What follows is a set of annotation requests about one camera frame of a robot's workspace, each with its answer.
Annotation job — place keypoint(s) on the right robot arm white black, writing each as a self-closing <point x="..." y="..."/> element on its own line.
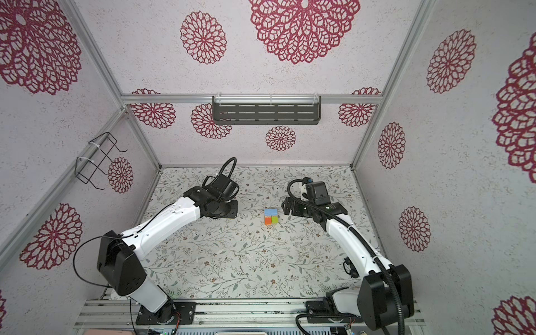
<point x="385" y="296"/>

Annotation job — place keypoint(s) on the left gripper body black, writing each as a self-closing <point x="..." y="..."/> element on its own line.
<point x="229" y="209"/>

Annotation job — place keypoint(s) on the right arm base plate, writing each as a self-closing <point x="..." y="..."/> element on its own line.
<point x="321" y="311"/>

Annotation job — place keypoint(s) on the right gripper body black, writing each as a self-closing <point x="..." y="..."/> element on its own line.
<point x="301" y="209"/>

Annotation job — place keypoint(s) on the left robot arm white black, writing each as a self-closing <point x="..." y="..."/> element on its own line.
<point x="121" y="254"/>

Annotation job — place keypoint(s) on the grey metal wall shelf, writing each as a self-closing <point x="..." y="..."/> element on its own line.
<point x="267" y="110"/>

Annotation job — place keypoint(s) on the aluminium rail front frame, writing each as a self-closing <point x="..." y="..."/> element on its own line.
<point x="208" y="313"/>

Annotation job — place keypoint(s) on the blue wood block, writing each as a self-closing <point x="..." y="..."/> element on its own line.
<point x="271" y="212"/>

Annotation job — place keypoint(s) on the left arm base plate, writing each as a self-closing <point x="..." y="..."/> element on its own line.
<point x="181" y="313"/>

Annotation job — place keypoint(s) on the black wire wall rack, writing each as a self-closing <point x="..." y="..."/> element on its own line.
<point x="89" y="164"/>

